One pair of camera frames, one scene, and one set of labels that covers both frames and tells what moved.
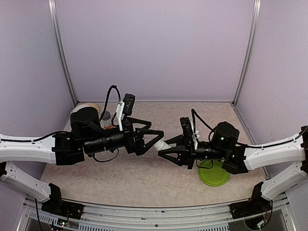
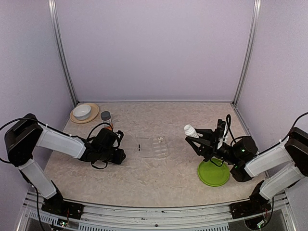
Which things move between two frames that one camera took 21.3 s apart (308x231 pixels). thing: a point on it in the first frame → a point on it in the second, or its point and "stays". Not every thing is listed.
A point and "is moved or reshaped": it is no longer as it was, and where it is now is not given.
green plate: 214,176 stays
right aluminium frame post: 250,50 stays
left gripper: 137,146 → 119,159
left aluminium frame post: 56,29 stays
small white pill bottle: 161,145 is moved or reshaped
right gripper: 186,156 → 209,142
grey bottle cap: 106,115 stays
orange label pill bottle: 106,121 stays
